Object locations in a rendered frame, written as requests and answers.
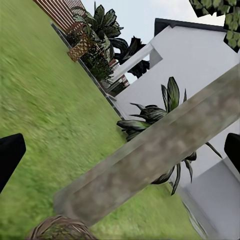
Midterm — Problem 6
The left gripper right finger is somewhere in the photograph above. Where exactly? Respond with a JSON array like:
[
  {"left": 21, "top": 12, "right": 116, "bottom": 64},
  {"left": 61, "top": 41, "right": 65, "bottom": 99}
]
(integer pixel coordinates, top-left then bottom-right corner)
[{"left": 224, "top": 133, "right": 240, "bottom": 173}]

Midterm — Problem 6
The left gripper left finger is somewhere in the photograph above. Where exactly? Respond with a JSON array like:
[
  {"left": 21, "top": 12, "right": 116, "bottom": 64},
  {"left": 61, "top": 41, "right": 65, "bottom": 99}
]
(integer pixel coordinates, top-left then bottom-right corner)
[{"left": 0, "top": 133, "right": 26, "bottom": 193}]

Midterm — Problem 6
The wicker basket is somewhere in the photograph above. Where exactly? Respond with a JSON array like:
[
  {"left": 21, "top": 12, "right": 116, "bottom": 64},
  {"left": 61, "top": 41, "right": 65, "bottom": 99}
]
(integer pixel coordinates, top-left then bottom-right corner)
[{"left": 24, "top": 214, "right": 98, "bottom": 240}]

